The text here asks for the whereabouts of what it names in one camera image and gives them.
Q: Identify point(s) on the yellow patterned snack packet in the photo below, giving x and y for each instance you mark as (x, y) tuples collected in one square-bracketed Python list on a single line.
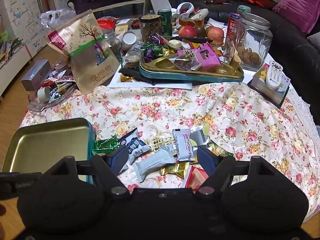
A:
[(222, 151)]

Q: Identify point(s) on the white cup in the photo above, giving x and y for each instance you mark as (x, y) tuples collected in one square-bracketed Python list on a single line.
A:
[(129, 39)]

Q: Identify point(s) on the silver snack packet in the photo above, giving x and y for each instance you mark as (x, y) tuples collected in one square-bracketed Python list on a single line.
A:
[(200, 137)]

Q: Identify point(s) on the pink cushion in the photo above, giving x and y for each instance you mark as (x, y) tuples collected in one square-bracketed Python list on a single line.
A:
[(300, 7)]

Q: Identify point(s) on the pink snack packet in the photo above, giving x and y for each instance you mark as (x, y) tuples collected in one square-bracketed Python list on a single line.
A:
[(200, 55)]

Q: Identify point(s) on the box with yellow figure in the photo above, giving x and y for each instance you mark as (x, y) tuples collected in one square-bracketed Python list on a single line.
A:
[(272, 96)]

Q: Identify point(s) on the low white shelf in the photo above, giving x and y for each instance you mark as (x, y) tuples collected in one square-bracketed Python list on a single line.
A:
[(12, 65)]

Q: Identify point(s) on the gold foil snack packet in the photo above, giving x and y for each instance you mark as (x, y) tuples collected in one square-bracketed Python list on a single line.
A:
[(175, 170)]

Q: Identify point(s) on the clear tape roll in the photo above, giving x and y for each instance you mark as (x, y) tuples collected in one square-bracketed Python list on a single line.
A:
[(43, 93)]

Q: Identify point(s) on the clear plastic nut jar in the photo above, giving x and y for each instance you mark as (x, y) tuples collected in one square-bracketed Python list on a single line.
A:
[(150, 28)]

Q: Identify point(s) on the teal metal tin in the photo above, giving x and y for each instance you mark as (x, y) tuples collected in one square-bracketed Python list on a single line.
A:
[(190, 75)]

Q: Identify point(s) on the white cabinet with drawings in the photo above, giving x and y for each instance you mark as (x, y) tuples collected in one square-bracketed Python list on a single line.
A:
[(22, 15)]

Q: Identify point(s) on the teal cup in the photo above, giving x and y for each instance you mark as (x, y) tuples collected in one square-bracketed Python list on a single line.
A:
[(243, 8)]

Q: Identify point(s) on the grey cushion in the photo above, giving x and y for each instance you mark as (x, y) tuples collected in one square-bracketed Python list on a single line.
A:
[(315, 42)]

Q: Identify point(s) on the black pen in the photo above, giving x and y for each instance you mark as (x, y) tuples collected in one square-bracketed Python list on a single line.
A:
[(190, 39)]

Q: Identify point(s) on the gold metal tin tray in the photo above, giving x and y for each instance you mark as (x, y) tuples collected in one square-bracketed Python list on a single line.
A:
[(45, 145)]

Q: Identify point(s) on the pile of wrapped candies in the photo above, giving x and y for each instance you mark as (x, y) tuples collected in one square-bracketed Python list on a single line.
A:
[(157, 48)]

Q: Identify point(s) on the glass plate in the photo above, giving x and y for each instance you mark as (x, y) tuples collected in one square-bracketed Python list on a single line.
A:
[(40, 106)]

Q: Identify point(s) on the white remote control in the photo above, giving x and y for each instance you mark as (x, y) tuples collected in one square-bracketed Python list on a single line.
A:
[(274, 76)]

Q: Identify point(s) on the desk calendar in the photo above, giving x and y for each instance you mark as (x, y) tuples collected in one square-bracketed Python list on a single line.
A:
[(157, 0)]

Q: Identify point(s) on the clear plastic bag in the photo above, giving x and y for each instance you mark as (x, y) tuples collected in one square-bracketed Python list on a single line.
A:
[(57, 17)]

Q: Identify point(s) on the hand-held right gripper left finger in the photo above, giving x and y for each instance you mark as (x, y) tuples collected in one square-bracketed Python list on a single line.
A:
[(120, 158)]

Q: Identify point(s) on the dark blue white snack packet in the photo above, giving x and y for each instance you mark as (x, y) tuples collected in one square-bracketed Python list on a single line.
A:
[(136, 145)]

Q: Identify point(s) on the grey cardboard box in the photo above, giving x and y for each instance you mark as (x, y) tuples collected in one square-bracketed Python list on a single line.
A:
[(36, 75)]

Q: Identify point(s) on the red white snack packet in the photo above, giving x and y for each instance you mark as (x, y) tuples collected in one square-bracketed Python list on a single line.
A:
[(195, 178)]

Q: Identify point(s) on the green drink can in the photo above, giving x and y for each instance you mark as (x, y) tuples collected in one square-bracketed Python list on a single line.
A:
[(165, 22)]

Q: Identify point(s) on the floral tablecloth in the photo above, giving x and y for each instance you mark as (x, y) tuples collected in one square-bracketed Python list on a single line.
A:
[(200, 110)]

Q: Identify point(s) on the small glass jar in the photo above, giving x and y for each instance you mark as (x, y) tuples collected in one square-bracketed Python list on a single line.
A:
[(133, 55)]

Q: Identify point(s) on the large glass jar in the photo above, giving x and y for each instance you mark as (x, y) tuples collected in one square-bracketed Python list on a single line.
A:
[(252, 42)]

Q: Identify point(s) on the white snack packet dark print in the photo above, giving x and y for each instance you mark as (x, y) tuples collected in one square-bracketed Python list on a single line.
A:
[(183, 145)]

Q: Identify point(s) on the grey white bar packet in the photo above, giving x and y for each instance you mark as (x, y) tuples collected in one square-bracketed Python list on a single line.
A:
[(152, 163)]

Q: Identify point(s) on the brown paper bag tree print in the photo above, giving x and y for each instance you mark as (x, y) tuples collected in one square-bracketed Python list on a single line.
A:
[(87, 55)]

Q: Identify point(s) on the red labelled jar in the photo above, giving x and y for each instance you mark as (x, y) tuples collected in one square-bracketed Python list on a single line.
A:
[(232, 25)]

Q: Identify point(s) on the green foil snack packet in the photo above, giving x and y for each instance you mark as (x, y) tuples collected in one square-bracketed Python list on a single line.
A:
[(103, 145)]

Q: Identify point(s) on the gold foil candy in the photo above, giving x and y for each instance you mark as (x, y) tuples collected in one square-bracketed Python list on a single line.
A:
[(126, 79)]

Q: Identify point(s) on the red apple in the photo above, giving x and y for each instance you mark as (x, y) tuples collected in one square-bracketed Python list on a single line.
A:
[(187, 31), (216, 35)]

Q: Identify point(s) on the pile of mixed snack packets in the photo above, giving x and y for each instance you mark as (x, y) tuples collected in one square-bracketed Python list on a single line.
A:
[(60, 85)]

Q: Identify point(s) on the brown round fruit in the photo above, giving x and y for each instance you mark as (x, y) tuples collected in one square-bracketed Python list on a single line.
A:
[(200, 31)]

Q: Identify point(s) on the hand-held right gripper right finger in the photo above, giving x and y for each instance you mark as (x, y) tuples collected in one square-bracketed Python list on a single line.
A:
[(206, 160)]

